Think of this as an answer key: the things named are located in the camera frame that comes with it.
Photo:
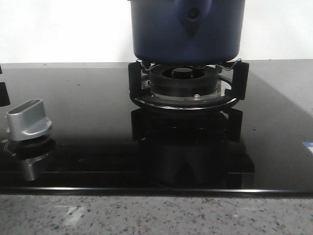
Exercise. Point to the blue white stove label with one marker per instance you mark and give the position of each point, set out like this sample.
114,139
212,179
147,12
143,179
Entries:
309,146

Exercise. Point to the black left pot support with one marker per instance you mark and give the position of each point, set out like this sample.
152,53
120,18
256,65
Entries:
4,97

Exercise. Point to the dark blue cooking pot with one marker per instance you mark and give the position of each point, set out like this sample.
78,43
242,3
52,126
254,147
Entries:
187,32

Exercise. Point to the silver stove control knob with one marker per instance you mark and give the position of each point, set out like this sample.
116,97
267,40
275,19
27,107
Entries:
28,121

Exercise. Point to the black glass stove top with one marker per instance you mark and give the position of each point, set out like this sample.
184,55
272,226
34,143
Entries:
101,143

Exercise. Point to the black pot support grate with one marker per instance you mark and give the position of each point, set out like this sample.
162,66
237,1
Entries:
232,87

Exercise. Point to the black round gas burner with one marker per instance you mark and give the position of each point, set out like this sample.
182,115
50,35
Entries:
174,82

